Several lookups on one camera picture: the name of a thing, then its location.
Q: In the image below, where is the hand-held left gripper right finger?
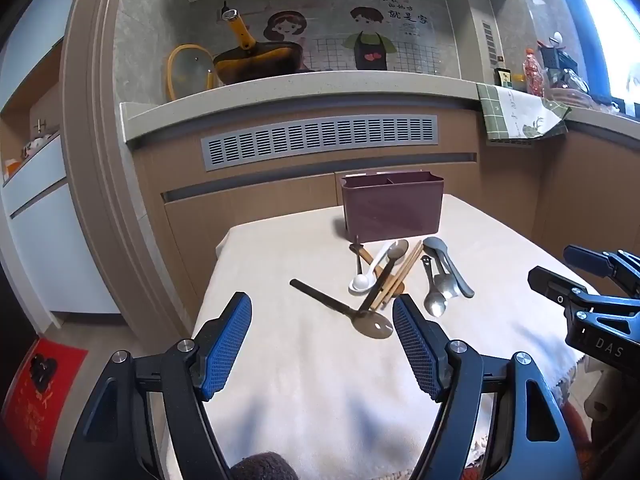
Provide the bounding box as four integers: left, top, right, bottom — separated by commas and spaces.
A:
392, 294, 596, 480

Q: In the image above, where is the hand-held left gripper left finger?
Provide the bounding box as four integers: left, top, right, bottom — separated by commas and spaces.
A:
60, 291, 252, 480

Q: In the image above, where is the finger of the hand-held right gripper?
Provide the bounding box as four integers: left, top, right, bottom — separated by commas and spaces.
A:
528, 266, 640, 362
563, 244, 640, 292

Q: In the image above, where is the steel spoon with smiley handle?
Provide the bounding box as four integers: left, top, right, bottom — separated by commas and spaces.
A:
420, 255, 447, 318

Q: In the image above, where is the brown slotted spoon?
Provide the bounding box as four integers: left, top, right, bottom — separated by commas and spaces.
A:
289, 278, 392, 342

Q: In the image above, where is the plain steel spoon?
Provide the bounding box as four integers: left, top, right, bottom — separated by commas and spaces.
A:
432, 251, 463, 301

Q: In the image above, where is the white ceramic spoon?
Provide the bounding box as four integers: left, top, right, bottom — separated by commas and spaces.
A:
348, 244, 396, 295

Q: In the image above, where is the grey rice paddle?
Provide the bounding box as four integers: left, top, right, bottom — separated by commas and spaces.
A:
422, 236, 476, 299

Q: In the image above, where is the brown translucent spoon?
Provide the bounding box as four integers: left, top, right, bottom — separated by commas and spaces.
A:
359, 240, 411, 313

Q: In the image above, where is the wooden handled peeler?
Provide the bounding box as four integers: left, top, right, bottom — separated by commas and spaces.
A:
349, 234, 406, 296

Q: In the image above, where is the purple plastic utensil holder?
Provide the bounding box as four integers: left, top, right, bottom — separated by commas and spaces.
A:
339, 170, 446, 242

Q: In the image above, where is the person's right hand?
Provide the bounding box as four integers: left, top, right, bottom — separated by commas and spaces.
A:
584, 371, 619, 424

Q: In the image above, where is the white tablecloth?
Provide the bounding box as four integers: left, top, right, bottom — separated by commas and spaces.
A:
192, 194, 601, 480

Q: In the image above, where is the green checked towel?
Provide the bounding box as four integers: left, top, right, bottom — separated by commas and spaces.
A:
476, 82, 570, 142

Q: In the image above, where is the red plastic bottle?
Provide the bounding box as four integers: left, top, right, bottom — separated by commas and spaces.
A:
522, 49, 543, 95

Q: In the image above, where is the red doormat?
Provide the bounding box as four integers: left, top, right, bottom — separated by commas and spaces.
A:
0, 337, 89, 453

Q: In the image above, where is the white cabinet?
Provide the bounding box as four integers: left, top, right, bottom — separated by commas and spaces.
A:
0, 130, 126, 336

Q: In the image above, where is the black utensil rack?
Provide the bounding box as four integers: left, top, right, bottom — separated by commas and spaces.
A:
539, 32, 581, 86

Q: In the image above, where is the grey vent grille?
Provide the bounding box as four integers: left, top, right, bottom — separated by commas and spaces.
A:
201, 116, 440, 171

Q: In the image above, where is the window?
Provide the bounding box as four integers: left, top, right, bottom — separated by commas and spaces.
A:
565, 0, 640, 111

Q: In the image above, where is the stone kitchen countertop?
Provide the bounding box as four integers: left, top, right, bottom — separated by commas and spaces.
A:
120, 71, 640, 147

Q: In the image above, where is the glass lid with yellow rim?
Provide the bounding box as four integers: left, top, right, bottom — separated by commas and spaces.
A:
166, 44, 221, 102

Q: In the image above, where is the dark pan with yellow handle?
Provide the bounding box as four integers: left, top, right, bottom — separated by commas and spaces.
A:
212, 2, 305, 85

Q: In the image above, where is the cartoon wall sticker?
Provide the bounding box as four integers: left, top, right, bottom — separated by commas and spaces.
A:
220, 0, 451, 78

